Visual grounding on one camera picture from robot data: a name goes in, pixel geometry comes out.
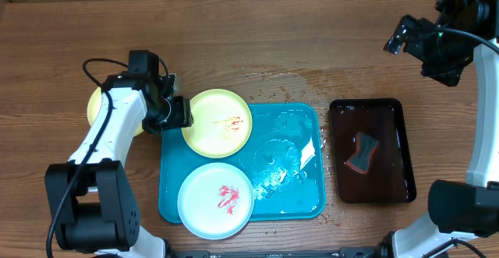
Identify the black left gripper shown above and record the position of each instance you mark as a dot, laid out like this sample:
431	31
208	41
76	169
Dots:
182	117

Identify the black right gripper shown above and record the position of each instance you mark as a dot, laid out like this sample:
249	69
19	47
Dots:
449	72

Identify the yellow plate with red stain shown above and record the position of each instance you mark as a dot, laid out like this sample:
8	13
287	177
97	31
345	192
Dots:
119	115

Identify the orange and black sponge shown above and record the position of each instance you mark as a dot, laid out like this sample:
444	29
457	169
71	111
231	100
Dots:
360	160

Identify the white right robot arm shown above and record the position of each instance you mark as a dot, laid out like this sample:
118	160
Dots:
466	32

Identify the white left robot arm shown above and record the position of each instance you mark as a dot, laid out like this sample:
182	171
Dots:
92	204

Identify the teal plastic tray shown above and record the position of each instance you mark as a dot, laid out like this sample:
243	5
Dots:
282	159

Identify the black water tray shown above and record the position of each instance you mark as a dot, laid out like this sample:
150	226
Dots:
390	178

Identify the small yellow plate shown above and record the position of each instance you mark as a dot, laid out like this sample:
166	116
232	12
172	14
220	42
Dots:
222	123

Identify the light blue plate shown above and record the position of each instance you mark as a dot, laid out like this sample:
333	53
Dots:
215	201

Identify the black rail at table edge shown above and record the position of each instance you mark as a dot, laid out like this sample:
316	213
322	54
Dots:
344	252

